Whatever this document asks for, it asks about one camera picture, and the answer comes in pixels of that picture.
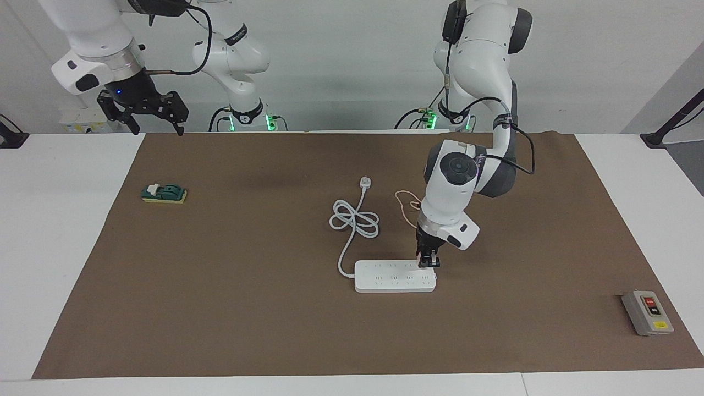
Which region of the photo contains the pink charging cable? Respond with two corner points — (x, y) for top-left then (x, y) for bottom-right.
(395, 190), (427, 229)

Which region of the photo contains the white power strip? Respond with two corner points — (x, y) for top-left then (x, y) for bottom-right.
(354, 260), (437, 293)

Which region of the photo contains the black clamp stand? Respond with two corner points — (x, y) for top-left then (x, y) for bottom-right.
(0, 114), (29, 149)
(640, 88), (704, 149)

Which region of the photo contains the brown table mat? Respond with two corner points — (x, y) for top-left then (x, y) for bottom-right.
(32, 132), (704, 380)

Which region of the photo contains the black base cable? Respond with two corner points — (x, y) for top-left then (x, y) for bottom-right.
(393, 107), (435, 130)
(208, 106), (234, 133)

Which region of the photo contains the white wall outlet box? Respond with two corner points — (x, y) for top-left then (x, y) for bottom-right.
(59, 107), (119, 134)

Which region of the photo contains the green knife switch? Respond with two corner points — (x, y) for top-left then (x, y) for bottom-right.
(141, 183), (188, 205)

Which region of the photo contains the white power strip cord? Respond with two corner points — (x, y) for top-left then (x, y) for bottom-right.
(329, 175), (381, 278)

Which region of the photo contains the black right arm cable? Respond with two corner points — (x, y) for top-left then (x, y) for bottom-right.
(144, 4), (214, 76)

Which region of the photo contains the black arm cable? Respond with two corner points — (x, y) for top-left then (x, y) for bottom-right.
(443, 27), (537, 177)
(144, 4), (214, 76)

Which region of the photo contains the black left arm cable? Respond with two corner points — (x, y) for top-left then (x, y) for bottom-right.
(443, 27), (537, 177)

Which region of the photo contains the grey on-off switch box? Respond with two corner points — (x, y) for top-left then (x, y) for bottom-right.
(621, 290), (675, 337)

